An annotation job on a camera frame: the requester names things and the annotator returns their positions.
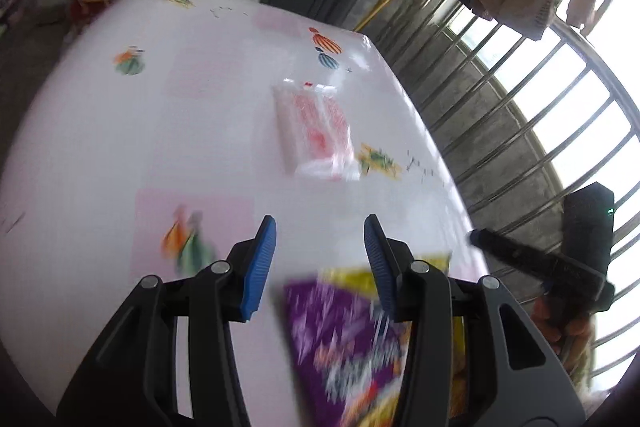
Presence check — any purple snack bag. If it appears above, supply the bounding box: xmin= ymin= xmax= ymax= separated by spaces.
xmin=281 ymin=251 xmax=467 ymax=427

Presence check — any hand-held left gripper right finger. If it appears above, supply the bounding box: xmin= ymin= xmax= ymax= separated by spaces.
xmin=363 ymin=213 xmax=587 ymax=427

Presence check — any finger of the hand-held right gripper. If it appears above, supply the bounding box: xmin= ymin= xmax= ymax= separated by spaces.
xmin=467 ymin=227 xmax=602 ymax=294

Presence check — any person's right hand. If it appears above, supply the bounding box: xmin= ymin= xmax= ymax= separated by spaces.
xmin=530 ymin=293 xmax=597 ymax=384

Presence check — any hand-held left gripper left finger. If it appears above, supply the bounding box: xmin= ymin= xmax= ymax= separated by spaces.
xmin=56 ymin=214 xmax=278 ymax=427

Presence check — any clear bag with red print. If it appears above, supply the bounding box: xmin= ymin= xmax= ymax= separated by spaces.
xmin=270 ymin=78 xmax=362 ymax=182

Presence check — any metal balcony railing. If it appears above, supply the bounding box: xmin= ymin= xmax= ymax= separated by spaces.
xmin=350 ymin=0 xmax=640 ymax=388

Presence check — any yellow broomstick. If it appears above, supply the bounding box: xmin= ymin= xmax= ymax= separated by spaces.
xmin=354 ymin=0 xmax=402 ymax=32

